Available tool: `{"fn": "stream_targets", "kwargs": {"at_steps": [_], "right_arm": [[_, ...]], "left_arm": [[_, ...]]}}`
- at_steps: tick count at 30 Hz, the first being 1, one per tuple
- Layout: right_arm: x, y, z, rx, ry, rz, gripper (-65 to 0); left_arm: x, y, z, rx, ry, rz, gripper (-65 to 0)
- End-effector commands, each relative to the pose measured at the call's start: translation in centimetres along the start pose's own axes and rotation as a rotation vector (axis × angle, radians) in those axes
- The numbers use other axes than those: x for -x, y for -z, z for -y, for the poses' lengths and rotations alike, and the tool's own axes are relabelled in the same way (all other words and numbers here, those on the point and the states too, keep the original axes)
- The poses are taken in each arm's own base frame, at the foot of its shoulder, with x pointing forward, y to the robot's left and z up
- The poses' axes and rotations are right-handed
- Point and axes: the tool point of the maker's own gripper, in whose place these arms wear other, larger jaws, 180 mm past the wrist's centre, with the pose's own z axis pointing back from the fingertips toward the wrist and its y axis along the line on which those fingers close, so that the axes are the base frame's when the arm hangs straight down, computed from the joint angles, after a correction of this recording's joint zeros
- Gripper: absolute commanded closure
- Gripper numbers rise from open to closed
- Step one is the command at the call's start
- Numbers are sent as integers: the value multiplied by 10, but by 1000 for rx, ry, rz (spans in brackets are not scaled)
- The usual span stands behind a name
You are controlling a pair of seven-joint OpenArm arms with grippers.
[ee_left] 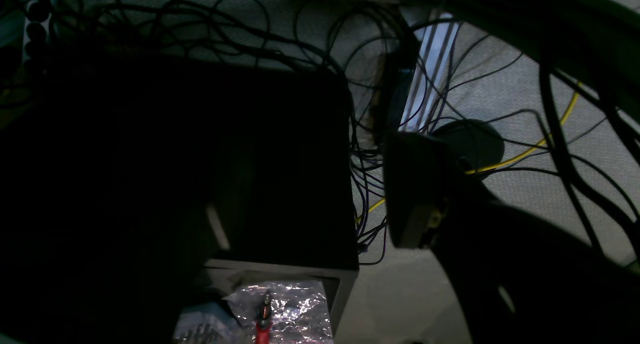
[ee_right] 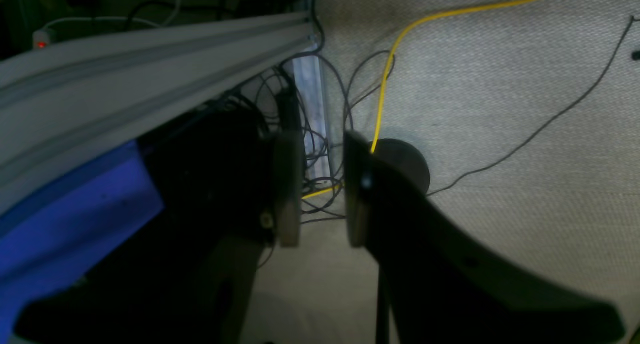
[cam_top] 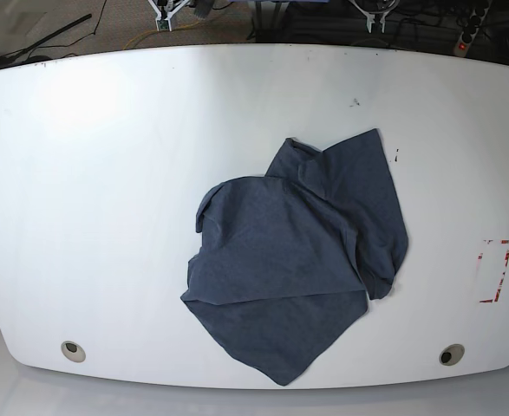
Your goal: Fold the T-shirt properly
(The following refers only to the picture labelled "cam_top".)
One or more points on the red tape rectangle marking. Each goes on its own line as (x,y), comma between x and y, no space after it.
(491,270)

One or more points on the dark blue T-shirt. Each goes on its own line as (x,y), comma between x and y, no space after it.
(289,260)

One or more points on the table cable grommet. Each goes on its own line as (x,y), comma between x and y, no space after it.
(451,355)
(73,352)

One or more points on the right table cable grommet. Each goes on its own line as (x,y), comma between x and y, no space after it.
(451,355)

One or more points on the left table cable grommet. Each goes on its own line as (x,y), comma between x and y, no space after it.
(73,352)

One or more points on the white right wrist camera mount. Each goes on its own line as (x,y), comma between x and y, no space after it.
(166,13)

